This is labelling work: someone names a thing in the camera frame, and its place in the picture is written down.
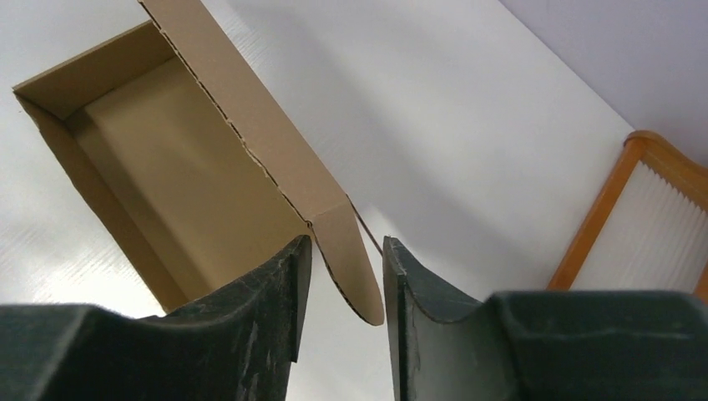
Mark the orange wooden tiered rack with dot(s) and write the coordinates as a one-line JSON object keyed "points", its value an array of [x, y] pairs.
{"points": [[646, 229]]}

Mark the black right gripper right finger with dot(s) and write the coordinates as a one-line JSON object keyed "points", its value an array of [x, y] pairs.
{"points": [[539, 345]]}

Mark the brown cardboard box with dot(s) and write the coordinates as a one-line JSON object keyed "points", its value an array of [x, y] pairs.
{"points": [[192, 166]]}

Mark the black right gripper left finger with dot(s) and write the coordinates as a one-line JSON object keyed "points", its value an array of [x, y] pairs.
{"points": [[236, 343]]}

